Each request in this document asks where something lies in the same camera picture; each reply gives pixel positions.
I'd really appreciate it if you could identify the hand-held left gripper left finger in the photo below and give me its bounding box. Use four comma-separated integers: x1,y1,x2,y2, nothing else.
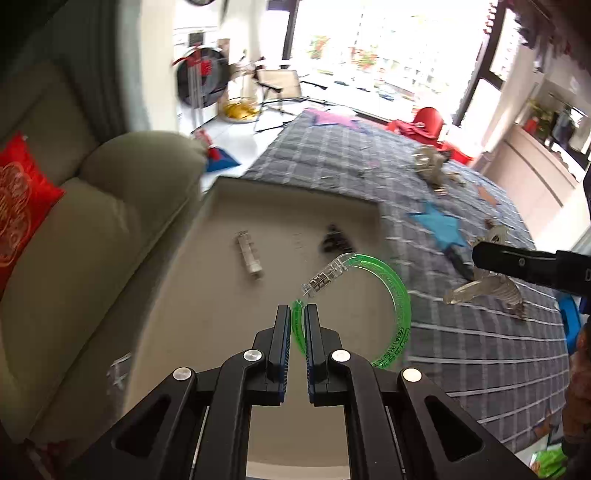
65,304,293,480

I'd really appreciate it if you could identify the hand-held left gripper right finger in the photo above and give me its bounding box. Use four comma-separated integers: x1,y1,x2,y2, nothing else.
304,304,536,480

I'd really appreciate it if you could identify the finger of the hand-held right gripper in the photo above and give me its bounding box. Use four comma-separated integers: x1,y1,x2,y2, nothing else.
472,241,560,288

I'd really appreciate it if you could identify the large clear claw clip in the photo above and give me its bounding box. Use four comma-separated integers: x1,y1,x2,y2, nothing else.
443,222,527,319

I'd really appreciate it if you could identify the beige shallow tray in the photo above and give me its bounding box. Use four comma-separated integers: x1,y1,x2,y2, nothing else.
122,176,407,469

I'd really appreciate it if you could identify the green translucent bracelet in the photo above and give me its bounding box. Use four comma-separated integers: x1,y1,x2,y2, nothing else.
291,253,413,370

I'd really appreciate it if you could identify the small dark hair clip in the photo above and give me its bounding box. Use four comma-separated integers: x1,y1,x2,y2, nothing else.
445,247,476,280

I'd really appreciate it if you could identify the beige side cabinet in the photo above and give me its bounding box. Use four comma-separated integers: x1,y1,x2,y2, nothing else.
480,124,583,241

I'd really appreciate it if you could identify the small silver hair clip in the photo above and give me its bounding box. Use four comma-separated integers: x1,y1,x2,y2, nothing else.
233,230,265,280

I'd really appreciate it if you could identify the cream scrunchie pile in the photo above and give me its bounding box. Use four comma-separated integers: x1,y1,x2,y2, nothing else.
411,145,467,188

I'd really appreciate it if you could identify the small black claw clip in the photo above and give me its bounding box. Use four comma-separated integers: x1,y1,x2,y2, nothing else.
318,224,354,254

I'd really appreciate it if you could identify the grey plaid blanket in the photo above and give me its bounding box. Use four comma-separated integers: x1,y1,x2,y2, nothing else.
240,108,571,455

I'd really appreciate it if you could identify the red mop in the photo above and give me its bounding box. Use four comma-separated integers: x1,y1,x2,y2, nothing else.
173,44,241,174

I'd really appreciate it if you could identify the beige leather sofa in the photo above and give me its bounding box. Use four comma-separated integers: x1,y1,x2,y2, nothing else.
0,60,208,444

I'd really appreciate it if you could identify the basket with yellow contents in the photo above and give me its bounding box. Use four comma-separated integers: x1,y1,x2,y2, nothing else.
224,97,259,123

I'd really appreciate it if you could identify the folding chair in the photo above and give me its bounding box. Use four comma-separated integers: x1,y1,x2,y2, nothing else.
252,67,305,132

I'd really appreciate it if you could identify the washing machine with dark door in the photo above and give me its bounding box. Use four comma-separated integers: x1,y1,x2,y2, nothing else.
173,28,232,125

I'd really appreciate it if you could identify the red embroidered cushion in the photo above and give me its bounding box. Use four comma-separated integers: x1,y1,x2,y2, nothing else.
0,131,65,296

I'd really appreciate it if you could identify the grey curtain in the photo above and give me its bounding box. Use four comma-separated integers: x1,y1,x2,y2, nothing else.
18,0,181,139

